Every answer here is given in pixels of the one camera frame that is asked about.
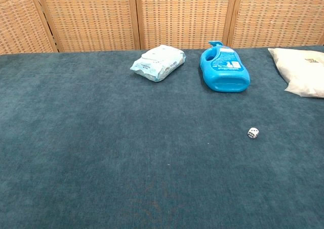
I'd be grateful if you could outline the small white die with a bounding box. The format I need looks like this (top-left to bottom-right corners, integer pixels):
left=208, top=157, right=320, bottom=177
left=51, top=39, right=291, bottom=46
left=247, top=127, right=260, bottom=139

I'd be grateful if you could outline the white wet wipes pack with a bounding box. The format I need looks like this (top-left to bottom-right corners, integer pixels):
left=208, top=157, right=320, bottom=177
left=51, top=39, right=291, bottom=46
left=130, top=44, right=186, bottom=83

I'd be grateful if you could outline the teal carpet table cover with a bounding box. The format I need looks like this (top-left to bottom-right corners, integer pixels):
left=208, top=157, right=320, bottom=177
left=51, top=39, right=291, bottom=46
left=0, top=45, right=324, bottom=229

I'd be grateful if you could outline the blue detergent pump bottle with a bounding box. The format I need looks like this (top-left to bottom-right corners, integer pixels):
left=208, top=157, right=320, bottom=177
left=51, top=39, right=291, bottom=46
left=199, top=41, right=251, bottom=93

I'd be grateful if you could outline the woven rattan folding screen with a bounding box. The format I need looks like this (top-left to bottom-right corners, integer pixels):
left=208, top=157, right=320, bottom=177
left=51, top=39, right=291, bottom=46
left=0, top=0, right=324, bottom=55

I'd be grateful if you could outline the white plastic bag of cotton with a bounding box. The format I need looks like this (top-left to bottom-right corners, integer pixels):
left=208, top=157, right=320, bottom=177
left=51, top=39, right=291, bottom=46
left=267, top=47, right=324, bottom=99

